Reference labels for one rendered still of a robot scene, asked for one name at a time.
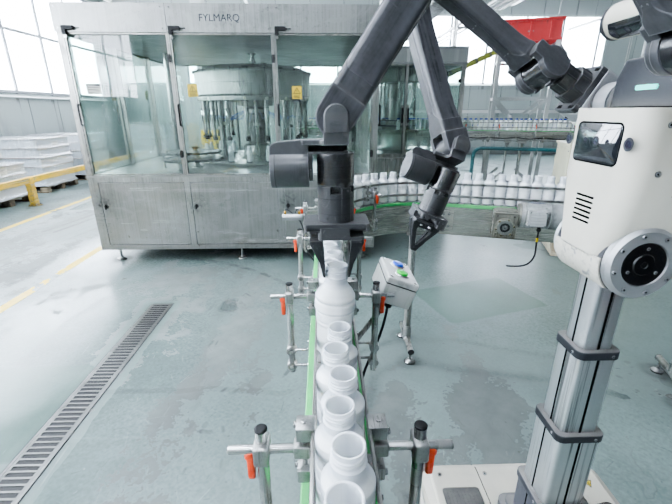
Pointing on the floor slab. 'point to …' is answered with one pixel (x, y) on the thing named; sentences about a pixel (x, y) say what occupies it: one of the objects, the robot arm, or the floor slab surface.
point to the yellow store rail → (37, 181)
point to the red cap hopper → (548, 26)
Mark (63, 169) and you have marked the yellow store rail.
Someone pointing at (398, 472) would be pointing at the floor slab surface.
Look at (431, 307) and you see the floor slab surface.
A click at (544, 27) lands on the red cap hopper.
